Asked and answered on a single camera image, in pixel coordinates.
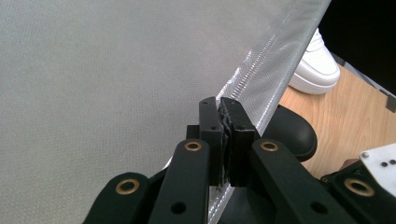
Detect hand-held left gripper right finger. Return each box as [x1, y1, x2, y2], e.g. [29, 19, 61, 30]
[219, 97, 262, 188]

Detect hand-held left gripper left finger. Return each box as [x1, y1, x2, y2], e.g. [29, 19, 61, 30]
[186, 96, 225, 187]

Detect white sneaker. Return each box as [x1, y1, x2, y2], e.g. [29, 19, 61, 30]
[288, 27, 342, 96]

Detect metal shoe rack grey shelves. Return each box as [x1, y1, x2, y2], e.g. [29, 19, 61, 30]
[0, 0, 332, 224]

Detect grey table bracket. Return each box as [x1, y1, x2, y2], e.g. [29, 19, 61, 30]
[386, 93, 396, 114]

